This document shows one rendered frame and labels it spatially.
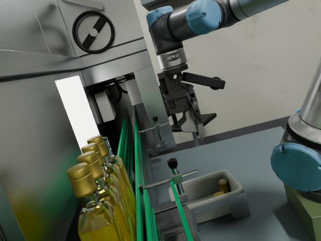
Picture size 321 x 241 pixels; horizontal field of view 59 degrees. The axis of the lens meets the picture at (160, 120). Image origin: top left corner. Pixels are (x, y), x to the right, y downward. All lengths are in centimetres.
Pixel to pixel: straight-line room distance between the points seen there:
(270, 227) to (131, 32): 114
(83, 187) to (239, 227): 57
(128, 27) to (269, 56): 240
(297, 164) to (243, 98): 309
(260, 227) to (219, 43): 289
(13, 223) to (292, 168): 52
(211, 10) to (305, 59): 319
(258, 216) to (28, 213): 65
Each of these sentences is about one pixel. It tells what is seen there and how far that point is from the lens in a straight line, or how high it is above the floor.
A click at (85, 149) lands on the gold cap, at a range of 56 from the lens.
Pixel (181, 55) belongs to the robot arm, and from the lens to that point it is 76.
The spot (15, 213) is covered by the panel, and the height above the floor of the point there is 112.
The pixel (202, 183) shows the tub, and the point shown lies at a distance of 104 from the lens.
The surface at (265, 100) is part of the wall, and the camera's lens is 375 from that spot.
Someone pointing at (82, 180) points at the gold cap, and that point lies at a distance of 45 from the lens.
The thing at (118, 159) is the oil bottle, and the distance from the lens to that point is 69.
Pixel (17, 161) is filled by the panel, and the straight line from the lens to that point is 57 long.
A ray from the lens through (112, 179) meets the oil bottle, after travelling 58.
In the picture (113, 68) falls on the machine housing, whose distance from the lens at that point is 158.
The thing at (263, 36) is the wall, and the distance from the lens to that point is 367.
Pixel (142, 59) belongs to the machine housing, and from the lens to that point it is 158.
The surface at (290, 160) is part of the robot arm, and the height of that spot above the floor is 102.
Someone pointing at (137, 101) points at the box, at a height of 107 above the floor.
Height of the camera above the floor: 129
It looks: 13 degrees down
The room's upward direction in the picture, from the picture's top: 17 degrees counter-clockwise
